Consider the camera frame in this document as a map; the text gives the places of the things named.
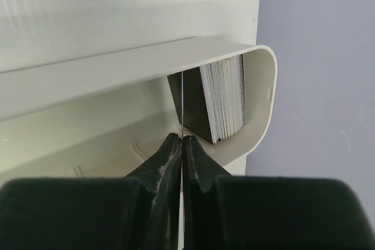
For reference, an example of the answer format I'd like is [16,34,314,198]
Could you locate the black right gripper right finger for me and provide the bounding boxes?
[182,136,374,249]

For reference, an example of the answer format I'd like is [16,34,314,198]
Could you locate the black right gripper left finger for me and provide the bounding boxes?
[1,133,182,249]

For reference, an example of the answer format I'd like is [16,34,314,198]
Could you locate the black credit card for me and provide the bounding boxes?
[180,71,184,140]
[168,67,213,144]

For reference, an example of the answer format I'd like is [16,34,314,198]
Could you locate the black leaning credit card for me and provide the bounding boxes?
[168,67,213,144]

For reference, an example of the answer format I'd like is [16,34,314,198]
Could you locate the white plastic card tray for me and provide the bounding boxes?
[1,37,277,182]

